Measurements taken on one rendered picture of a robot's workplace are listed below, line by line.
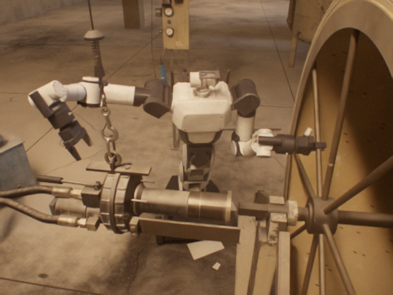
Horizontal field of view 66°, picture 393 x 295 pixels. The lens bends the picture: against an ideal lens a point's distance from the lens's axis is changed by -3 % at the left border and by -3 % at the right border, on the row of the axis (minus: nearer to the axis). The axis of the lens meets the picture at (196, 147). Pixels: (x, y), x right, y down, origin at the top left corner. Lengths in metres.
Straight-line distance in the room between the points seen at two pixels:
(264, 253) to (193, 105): 0.70
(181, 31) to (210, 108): 1.61
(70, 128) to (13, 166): 1.71
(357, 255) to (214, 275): 0.90
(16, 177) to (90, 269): 1.07
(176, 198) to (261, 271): 0.51
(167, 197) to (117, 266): 1.13
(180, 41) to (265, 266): 2.11
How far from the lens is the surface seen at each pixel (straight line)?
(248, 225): 2.27
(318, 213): 1.27
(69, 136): 1.23
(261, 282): 1.55
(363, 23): 1.03
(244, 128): 1.56
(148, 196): 1.29
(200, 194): 1.27
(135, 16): 10.03
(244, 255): 2.09
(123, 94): 1.42
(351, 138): 2.10
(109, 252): 2.41
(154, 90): 1.44
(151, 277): 2.23
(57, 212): 1.50
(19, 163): 2.93
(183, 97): 1.41
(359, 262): 2.20
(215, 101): 1.40
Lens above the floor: 1.79
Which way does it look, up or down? 31 degrees down
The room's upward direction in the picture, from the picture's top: straight up
